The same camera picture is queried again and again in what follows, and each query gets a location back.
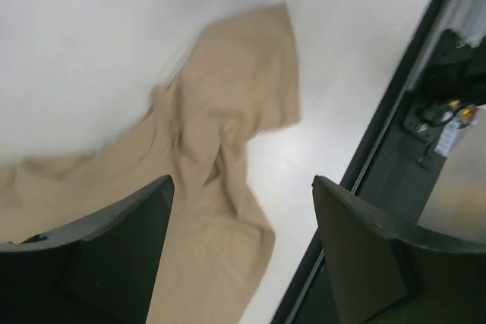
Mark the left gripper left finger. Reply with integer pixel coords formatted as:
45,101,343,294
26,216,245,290
1,176,175,323

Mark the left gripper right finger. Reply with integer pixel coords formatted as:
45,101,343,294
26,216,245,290
313,176,485,323

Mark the beige t shirt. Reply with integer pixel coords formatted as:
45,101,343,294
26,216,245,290
1,4,300,323

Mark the right white cable duct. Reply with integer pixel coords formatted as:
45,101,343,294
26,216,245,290
434,118,461,157

